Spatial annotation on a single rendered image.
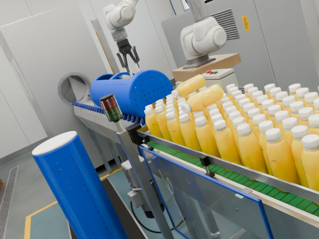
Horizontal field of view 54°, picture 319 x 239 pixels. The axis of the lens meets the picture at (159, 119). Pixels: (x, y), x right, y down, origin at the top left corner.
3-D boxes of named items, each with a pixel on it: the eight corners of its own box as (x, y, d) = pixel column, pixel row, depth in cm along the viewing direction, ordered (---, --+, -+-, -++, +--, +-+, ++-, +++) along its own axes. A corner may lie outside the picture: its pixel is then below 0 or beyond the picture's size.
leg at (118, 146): (143, 197, 304) (117, 140, 286) (146, 198, 298) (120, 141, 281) (138, 200, 301) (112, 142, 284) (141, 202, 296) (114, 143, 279)
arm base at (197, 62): (197, 62, 240) (195, 55, 239) (217, 59, 222) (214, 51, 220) (178, 69, 232) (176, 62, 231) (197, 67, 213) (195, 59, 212)
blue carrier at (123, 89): (128, 100, 268) (116, 68, 260) (180, 106, 190) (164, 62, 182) (98, 114, 258) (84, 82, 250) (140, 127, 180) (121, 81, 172)
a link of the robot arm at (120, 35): (108, 34, 195) (112, 43, 197) (113, 32, 187) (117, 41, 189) (121, 29, 198) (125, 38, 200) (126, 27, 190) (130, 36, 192)
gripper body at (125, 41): (125, 38, 199) (130, 52, 202) (113, 42, 196) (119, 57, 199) (129, 36, 193) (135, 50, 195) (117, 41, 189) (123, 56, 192)
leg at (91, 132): (112, 171, 391) (90, 126, 374) (113, 172, 386) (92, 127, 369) (107, 174, 389) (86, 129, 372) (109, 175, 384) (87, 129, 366)
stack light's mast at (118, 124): (125, 127, 135) (110, 93, 131) (130, 128, 130) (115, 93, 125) (112, 133, 133) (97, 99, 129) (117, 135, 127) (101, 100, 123)
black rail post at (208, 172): (210, 173, 113) (203, 153, 111) (215, 175, 111) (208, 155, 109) (205, 176, 113) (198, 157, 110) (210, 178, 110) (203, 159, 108)
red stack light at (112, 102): (115, 103, 132) (111, 95, 131) (120, 104, 127) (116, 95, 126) (101, 110, 130) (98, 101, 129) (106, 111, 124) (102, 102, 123)
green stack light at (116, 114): (119, 114, 134) (115, 104, 132) (125, 115, 128) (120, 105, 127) (106, 121, 131) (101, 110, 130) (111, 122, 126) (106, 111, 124)
